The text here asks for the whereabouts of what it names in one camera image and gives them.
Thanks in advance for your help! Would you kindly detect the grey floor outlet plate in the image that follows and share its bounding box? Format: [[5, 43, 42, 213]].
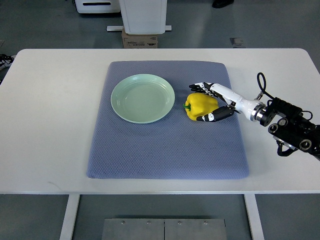
[[229, 37, 245, 47]]

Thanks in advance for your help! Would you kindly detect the black white sneaker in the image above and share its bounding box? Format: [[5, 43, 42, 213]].
[[0, 54, 16, 70]]

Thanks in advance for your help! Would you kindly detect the blue textured mat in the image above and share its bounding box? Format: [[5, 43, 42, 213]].
[[87, 60, 249, 180]]

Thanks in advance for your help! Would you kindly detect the light green plate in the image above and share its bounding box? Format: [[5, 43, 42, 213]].
[[110, 74, 175, 124]]

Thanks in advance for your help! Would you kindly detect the white table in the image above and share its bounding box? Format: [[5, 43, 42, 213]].
[[0, 48, 320, 194]]

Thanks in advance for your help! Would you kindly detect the white table leg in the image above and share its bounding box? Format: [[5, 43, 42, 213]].
[[59, 194, 80, 240], [244, 194, 265, 240]]

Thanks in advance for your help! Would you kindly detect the right white table leg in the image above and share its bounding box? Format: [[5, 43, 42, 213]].
[[244, 194, 265, 240]]

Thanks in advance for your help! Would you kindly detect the black shoe top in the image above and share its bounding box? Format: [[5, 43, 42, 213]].
[[212, 0, 234, 9]]

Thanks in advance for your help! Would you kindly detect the cardboard box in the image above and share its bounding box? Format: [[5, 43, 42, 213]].
[[121, 28, 158, 49]]

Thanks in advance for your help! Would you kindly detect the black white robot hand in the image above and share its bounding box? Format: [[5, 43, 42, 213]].
[[189, 82, 266, 122]]

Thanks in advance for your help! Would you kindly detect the white appliance with slot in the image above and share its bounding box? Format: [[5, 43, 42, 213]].
[[74, 0, 121, 14]]

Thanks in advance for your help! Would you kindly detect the yellow bell pepper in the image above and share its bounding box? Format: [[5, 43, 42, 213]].
[[183, 92, 219, 121]]

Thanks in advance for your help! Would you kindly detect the left white table leg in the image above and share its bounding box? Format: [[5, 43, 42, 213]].
[[59, 194, 80, 240]]

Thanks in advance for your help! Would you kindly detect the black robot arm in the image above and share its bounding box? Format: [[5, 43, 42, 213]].
[[254, 72, 320, 159]]

